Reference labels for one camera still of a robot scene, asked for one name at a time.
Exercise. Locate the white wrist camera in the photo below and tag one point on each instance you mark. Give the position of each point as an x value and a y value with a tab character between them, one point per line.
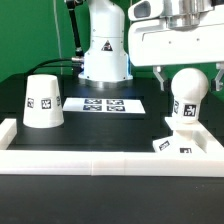
145	10

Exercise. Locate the white lamp shade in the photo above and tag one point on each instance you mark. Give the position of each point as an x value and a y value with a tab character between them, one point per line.
42	108

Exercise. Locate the white lamp base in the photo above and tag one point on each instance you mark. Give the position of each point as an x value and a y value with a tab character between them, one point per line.
186	138

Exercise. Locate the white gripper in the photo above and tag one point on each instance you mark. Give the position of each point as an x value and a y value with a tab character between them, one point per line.
151	44

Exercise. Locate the white U-shaped fence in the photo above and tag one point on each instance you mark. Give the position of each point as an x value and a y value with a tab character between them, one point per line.
208	164

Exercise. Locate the white marker sheet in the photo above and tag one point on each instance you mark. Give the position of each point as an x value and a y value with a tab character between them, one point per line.
100	105

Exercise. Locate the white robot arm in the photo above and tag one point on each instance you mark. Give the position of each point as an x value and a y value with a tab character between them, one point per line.
108	55

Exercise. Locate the white lamp bulb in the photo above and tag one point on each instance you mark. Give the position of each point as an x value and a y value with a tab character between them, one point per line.
189	86

